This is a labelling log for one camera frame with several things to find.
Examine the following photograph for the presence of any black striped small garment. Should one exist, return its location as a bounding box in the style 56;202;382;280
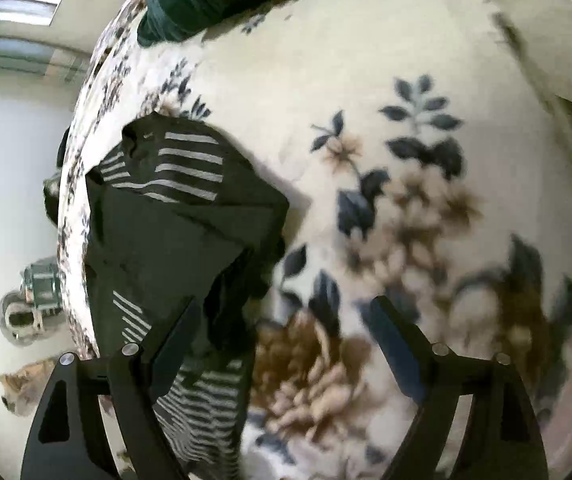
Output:
84;113;289;479

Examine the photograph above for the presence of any orange cat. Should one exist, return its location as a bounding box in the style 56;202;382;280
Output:
0;356;57;417

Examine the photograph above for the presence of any round grey floor object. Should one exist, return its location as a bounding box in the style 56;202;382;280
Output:
0;256;66;347

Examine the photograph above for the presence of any white floral fleece blanket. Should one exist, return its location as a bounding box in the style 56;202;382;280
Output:
58;0;572;479

